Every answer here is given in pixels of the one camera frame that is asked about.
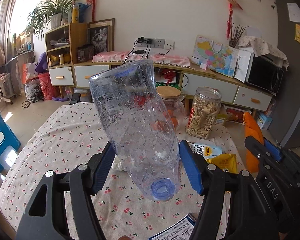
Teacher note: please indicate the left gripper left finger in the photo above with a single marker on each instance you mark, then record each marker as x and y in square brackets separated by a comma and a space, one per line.
[45, 213]

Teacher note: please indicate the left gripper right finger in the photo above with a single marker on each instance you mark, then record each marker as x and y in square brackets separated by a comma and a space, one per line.
[249, 217]

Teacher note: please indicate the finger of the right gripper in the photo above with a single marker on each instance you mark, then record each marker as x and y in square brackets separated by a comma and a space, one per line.
[274, 151]
[268, 167]

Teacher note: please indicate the orange peel piece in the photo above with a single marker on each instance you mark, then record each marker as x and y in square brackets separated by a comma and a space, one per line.
[253, 137]

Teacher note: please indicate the yellow snack wrapper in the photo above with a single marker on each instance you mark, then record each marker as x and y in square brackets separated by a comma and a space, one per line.
[226, 162]

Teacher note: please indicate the clear plastic water bottle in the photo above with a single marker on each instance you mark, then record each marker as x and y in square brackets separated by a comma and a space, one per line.
[137, 122]

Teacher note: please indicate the blue white carton box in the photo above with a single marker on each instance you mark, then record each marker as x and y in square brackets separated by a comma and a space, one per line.
[263, 120]

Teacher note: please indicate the grey refrigerator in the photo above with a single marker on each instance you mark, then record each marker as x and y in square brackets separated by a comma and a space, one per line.
[285, 126]

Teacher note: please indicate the red picture gift box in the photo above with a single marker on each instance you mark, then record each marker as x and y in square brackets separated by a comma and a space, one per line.
[235, 114]

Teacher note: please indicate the light blue milk carton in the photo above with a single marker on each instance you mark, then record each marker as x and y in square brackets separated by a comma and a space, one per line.
[207, 151]

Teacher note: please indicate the blue cardboard box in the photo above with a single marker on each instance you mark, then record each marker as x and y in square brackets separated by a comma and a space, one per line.
[181, 230]

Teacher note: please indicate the glass jar of seeds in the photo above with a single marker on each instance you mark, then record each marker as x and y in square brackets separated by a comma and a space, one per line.
[205, 108]

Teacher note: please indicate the black microwave oven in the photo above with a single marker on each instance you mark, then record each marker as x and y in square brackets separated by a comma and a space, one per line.
[264, 74]

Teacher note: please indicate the floral cherry tablecloth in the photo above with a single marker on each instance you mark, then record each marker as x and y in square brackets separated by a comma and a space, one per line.
[70, 137]

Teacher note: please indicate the white folder papers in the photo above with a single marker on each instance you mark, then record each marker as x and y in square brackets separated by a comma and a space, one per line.
[243, 64]

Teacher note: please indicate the orange tangerine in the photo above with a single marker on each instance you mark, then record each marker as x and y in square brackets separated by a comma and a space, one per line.
[175, 123]

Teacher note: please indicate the floral cloth on microwave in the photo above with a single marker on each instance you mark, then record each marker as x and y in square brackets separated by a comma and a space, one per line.
[261, 47]

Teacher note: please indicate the colourful map board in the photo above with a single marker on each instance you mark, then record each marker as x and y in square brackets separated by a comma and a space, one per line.
[215, 56]

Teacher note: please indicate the glass teapot bamboo lid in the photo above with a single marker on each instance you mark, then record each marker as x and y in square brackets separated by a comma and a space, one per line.
[172, 98]

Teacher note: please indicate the white wooden tv cabinet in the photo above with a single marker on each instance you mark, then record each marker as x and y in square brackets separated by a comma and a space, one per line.
[234, 92]

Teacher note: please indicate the white paper note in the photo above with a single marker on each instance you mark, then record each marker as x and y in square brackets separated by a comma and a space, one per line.
[294, 12]

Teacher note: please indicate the red hanging decoration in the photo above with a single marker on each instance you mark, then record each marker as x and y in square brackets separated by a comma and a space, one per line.
[232, 4]

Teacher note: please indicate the pink cloth runner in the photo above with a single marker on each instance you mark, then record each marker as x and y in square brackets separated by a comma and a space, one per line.
[121, 56]

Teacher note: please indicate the wooden shelf unit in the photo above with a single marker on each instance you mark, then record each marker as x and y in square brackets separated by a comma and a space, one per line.
[63, 43]

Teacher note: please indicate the framed cat picture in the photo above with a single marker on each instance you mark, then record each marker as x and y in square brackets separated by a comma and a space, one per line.
[100, 34]

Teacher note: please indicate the potted green plant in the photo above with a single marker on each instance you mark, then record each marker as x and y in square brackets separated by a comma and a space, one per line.
[40, 17]

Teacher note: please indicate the wall power socket strip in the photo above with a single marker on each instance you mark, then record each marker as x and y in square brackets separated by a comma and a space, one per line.
[155, 43]

